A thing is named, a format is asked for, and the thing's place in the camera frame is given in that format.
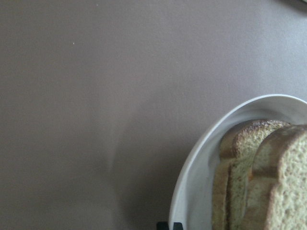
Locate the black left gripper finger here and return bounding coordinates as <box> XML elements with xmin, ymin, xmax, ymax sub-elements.
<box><xmin>156</xmin><ymin>221</ymin><xmax>182</xmax><ymax>230</ymax></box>

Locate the white round plate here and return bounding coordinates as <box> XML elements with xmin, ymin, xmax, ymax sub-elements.
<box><xmin>168</xmin><ymin>94</ymin><xmax>307</xmax><ymax>230</ymax></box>

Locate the toast slice with fried egg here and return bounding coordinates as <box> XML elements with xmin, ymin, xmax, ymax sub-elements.
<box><xmin>212</xmin><ymin>119</ymin><xmax>289</xmax><ymax>230</ymax></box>

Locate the toast bread slice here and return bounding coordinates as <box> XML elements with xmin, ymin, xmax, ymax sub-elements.
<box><xmin>241</xmin><ymin>125</ymin><xmax>307</xmax><ymax>230</ymax></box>

